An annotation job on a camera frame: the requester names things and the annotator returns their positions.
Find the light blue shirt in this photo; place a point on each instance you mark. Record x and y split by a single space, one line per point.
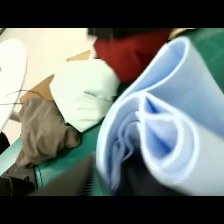
186 110

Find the white garment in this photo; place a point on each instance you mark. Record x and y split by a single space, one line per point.
86 93

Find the brown garment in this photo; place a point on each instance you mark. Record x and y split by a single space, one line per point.
43 130

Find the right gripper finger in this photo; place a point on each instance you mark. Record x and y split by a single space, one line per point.
71 181

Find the red garment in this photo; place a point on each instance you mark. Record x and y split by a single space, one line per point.
133 56

